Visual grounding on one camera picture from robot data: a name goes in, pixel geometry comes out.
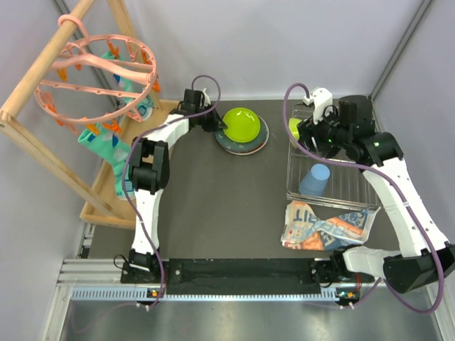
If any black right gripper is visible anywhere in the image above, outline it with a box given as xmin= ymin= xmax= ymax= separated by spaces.
xmin=296 ymin=104 xmax=350 ymax=156

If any dark blue speckled plate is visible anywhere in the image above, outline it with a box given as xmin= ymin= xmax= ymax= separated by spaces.
xmin=214 ymin=117 xmax=269 ymax=156

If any lime green plate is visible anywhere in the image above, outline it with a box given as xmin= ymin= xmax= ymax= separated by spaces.
xmin=223 ymin=107 xmax=261 ymax=144

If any red teal floral plate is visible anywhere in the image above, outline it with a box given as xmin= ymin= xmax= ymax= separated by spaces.
xmin=218 ymin=134 xmax=269 ymax=156

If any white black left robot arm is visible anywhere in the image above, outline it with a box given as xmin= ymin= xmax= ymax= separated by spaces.
xmin=123 ymin=89 xmax=226 ymax=283

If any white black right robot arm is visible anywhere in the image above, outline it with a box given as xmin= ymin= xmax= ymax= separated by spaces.
xmin=296 ymin=88 xmax=454 ymax=293

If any printed dish towel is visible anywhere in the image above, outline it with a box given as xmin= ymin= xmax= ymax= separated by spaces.
xmin=280 ymin=200 xmax=380 ymax=251

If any lime green bowl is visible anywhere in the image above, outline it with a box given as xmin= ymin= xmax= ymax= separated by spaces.
xmin=288 ymin=117 xmax=302 ymax=148

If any light blue cup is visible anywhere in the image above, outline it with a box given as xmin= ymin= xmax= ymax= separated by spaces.
xmin=299 ymin=163 xmax=331 ymax=197

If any pink round clip hanger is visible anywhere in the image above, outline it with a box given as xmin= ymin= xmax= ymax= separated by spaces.
xmin=34 ymin=14 xmax=158 ymax=134

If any wooden tray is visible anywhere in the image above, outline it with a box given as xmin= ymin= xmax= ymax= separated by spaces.
xmin=80 ymin=99 xmax=178 ymax=230

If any wooden drying stand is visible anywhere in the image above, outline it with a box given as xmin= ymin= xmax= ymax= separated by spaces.
xmin=0 ymin=0 xmax=161 ymax=212

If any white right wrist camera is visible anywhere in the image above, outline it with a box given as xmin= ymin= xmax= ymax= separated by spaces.
xmin=303 ymin=87 xmax=333 ymax=124

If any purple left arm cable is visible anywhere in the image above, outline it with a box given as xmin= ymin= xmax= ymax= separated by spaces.
xmin=121 ymin=75 xmax=222 ymax=310

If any wire dish rack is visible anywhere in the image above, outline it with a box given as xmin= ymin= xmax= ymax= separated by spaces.
xmin=286 ymin=102 xmax=382 ymax=210

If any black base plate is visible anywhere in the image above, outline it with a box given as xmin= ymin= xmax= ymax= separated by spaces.
xmin=120 ymin=257 xmax=375 ymax=296

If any aluminium frame rail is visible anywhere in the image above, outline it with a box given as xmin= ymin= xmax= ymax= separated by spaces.
xmin=38 ymin=257 xmax=455 ymax=341

